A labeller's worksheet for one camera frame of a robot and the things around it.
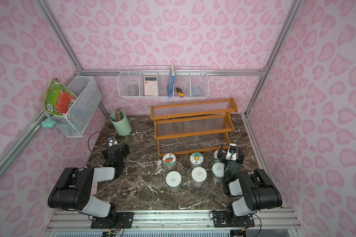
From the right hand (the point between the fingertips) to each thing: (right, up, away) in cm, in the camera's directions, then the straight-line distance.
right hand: (231, 145), depth 86 cm
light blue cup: (-20, +36, +14) cm, 43 cm away
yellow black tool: (-30, +33, +8) cm, 45 cm away
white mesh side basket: (-81, +13, -14) cm, 83 cm away
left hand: (-71, 0, +7) cm, 71 cm away
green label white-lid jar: (-33, -17, -9) cm, 38 cm away
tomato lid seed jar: (-36, -9, 0) cm, 37 cm away
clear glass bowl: (-61, +33, +10) cm, 71 cm away
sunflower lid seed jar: (-20, -8, 0) cm, 22 cm away
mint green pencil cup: (-70, +11, +16) cm, 72 cm away
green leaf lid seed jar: (-9, -5, +2) cm, 10 cm away
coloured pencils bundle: (-71, +20, +13) cm, 75 cm away
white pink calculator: (-48, +37, +7) cm, 61 cm away
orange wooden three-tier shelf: (-22, +11, +28) cm, 37 cm away
